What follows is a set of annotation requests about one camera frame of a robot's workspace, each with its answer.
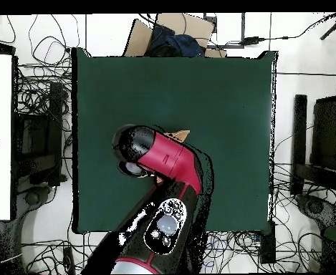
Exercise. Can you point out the dark blue garment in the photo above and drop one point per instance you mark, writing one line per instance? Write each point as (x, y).
(182, 44)

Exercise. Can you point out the tan terry towel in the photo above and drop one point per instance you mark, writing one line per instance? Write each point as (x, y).
(182, 134)

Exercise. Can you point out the black stand frame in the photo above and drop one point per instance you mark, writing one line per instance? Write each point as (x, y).
(299, 129)
(56, 114)

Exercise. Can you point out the black rectangular box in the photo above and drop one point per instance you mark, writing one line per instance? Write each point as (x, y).
(268, 246)

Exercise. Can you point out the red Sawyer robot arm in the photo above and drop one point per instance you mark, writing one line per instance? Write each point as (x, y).
(167, 157)

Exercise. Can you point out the black power adapter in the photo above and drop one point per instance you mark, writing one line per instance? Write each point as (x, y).
(250, 40)

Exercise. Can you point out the dark green table cloth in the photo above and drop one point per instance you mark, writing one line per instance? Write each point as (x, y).
(227, 114)

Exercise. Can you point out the brown cardboard box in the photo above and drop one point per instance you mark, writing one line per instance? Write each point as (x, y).
(196, 28)

